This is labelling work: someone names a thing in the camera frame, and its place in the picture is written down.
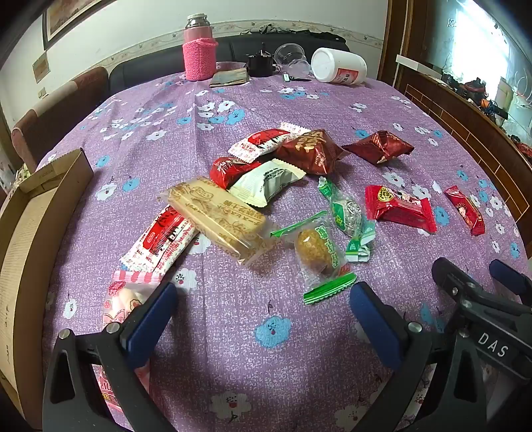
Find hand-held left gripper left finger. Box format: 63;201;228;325
42;281;179;432

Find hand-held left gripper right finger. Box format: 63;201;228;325
349;281;492;432

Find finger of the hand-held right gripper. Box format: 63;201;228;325
431;257;532;324
489;259;532;298

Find pink striped snack packet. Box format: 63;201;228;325
96;270;166;416

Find small red candy packet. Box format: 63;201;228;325
443;185;486;237

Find red and white snack packet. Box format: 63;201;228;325
120;206;200;283
228;122;312;163

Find large red candy packet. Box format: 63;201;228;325
365;185;438;234

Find green wrapped brown ball snack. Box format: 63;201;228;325
270;210;358;306

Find purple floral tablecloth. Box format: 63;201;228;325
35;70;532;432

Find green wrapped silver candy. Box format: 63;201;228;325
318;176;377;263

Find clear beige biscuit pack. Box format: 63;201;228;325
158;176;275;267

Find cardboard box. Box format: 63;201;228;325
0;147;94;428

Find maroon snack packet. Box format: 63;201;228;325
341;130;415;166

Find wooden cabinet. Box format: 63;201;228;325
376;0;532;217

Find red snack packet white label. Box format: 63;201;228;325
209;157;262;189

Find cabinet shelf clutter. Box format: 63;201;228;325
441;70;532;159

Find white and green snack packet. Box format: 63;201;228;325
228;159;307;208

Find brown red snack bag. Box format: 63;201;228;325
274;130;350;175

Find brown and white cushion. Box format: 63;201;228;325
12;66;109;171

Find large cabinet mirror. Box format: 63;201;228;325
424;0;532;125

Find white plastic jar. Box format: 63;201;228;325
311;47;368;86

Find black sofa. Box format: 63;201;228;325
109;30;350;90

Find clear plastic cup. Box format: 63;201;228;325
287;58;313;79
274;42;308;67

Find bottle with pink knit sleeve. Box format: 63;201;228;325
182;14;219;81

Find black mug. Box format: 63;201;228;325
246;43;280;77

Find dark clothes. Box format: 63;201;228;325
239;24;347;42

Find tan wall plaque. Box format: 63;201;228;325
32;52;51;84

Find framed wall painting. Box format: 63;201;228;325
42;0;119;51

